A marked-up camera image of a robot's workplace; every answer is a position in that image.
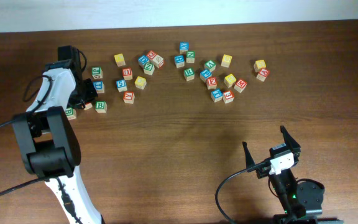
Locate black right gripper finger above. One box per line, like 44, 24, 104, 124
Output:
242, 141, 255, 172
280, 126, 301, 152

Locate red number block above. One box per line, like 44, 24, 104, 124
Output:
84, 103, 93, 110

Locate green b block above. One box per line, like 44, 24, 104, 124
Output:
95, 101, 107, 113
65, 108, 76, 120

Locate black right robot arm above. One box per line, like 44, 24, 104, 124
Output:
242, 126, 321, 223

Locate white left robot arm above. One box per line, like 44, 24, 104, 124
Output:
12, 45, 104, 223

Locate black round arm base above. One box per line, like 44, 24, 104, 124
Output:
296, 179, 325, 216

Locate blue I block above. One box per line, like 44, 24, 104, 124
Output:
93, 81, 105, 93

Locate green J block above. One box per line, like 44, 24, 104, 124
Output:
91, 67, 103, 80

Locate blue 5 block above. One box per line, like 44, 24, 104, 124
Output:
116, 79, 127, 92

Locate red K block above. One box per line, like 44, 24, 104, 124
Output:
123, 91, 135, 104

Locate red U block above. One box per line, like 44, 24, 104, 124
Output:
122, 67, 133, 80

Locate yellow block upper left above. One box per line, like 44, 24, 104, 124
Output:
114, 54, 126, 67

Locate yellow block centre left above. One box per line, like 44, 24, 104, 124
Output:
135, 76, 147, 90

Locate blue D block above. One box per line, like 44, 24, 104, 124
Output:
138, 55, 149, 68

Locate green Z block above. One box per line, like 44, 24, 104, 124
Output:
144, 63, 155, 75

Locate red 3 block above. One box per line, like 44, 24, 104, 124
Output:
223, 90, 234, 103

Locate red C block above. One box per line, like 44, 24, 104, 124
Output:
146, 50, 157, 60

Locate blue T block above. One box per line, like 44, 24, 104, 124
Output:
211, 89, 223, 103

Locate tilted red-edged block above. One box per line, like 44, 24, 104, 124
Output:
151, 55, 165, 68

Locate red A block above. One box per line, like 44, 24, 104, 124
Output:
257, 68, 270, 82

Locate red M block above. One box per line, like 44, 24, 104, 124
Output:
234, 79, 247, 93

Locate yellow block near M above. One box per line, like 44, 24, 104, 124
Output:
224, 73, 237, 88

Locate yellow block far right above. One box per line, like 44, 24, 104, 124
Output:
254, 59, 266, 73

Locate red E block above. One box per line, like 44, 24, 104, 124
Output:
206, 77, 218, 90

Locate blue H block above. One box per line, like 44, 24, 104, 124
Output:
174, 55, 185, 68

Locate blue P block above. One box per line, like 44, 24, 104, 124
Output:
200, 69, 212, 83

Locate green R block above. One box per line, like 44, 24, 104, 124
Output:
183, 68, 195, 82

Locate blue X block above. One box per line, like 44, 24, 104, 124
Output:
179, 42, 189, 54

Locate green V block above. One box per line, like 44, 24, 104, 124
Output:
204, 60, 216, 72

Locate yellow block upper right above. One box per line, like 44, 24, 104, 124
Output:
221, 54, 232, 68

